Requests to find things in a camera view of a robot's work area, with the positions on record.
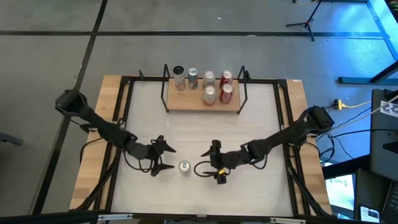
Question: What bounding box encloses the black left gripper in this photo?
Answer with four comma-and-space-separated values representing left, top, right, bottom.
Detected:
146, 135, 177, 177

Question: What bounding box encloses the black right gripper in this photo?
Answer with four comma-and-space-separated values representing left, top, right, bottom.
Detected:
200, 140, 233, 185

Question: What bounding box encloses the blue silver Red Bull can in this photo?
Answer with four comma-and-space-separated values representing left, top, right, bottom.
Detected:
178, 160, 192, 177
187, 67, 199, 90

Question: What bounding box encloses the white orange Spindrift can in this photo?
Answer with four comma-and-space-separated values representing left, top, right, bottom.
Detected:
203, 85, 217, 107
202, 69, 216, 88

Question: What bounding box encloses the red Coca-Cola can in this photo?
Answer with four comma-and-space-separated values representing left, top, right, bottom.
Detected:
218, 83, 234, 105
220, 69, 234, 87

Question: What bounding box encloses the white Celsius energy drink can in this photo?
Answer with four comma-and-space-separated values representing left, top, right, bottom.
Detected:
172, 65, 187, 91

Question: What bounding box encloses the black rig beam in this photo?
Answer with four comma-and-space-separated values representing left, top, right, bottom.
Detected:
0, 210, 398, 224

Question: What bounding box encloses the laptop screen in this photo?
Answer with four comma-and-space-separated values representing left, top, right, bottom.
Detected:
325, 173, 357, 218

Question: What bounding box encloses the yellow power plug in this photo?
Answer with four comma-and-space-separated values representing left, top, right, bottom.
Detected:
333, 98, 347, 111

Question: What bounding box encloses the grey chair foot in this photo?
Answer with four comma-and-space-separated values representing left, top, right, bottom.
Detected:
0, 132, 24, 146

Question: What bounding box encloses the smartphone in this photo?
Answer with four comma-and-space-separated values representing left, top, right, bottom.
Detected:
359, 205, 381, 223

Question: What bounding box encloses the black floor stand base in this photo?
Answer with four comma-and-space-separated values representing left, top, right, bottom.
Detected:
337, 60, 398, 85

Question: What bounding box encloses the black tripod stand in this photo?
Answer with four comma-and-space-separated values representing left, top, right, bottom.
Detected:
285, 0, 324, 42

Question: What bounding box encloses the black desk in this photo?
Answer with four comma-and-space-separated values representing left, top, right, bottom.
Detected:
369, 88, 398, 183

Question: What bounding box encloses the black keyboard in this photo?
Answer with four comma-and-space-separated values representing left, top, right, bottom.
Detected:
381, 181, 398, 223

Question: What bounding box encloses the white marker paper sheet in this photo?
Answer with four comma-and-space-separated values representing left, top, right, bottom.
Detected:
379, 100, 398, 118

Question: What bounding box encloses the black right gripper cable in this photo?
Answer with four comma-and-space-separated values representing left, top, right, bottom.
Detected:
193, 161, 218, 178

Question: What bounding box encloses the wooden shelf with black frame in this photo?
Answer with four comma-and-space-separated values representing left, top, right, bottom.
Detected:
160, 63, 251, 115

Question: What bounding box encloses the silver rig bracket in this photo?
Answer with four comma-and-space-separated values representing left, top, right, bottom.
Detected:
269, 217, 307, 224
97, 213, 134, 222

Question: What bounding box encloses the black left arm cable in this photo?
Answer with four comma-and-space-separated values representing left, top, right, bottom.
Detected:
79, 136, 105, 164

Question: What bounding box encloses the black aluminium table frame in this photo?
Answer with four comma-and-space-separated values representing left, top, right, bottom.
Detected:
70, 74, 332, 218

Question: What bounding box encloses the yellow floor cable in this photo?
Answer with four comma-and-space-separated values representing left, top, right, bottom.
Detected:
344, 101, 374, 109

